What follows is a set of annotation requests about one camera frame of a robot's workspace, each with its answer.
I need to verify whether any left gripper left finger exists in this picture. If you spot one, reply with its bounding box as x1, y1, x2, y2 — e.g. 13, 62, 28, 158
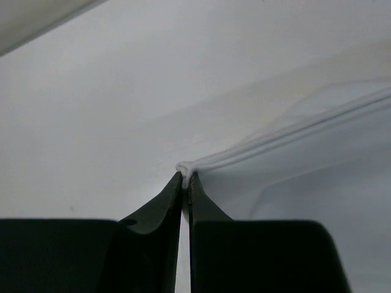
1, 173, 182, 292

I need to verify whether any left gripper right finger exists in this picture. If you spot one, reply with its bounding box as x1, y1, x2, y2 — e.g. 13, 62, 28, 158
188, 173, 351, 292

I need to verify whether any white skirt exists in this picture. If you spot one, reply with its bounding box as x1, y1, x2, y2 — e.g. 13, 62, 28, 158
176, 78, 390, 292

